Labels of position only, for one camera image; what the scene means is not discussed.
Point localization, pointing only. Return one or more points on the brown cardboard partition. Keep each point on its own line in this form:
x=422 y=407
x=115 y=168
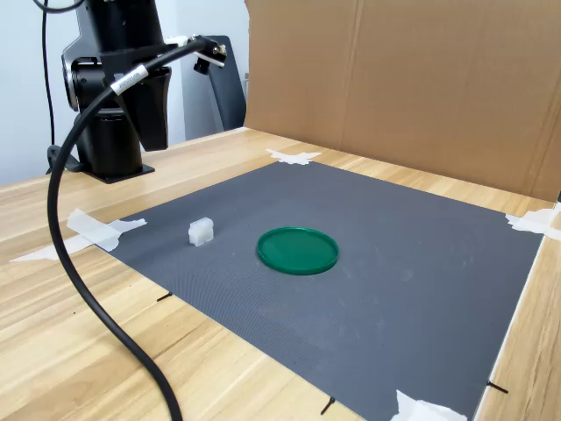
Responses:
x=416 y=87

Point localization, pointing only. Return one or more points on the round green lid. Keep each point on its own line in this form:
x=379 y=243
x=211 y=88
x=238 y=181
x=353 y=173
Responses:
x=298 y=251

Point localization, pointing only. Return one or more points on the small white plastic terminal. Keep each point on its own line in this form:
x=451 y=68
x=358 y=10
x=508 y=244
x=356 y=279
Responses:
x=200 y=232

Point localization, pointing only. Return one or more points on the dark grey chair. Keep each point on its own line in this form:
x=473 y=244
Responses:
x=228 y=96

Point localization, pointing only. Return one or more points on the dark grey mat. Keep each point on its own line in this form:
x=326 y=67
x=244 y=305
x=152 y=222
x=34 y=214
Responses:
x=350 y=316

